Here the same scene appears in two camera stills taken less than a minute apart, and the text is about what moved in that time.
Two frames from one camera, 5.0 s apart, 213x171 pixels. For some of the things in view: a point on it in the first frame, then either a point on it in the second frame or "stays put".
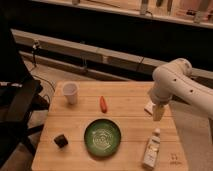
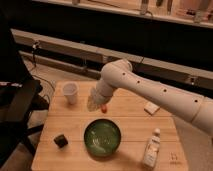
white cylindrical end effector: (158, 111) -> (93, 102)
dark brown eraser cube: (61, 141) stays put
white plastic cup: (70, 91) stays put
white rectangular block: (149, 107) stays put
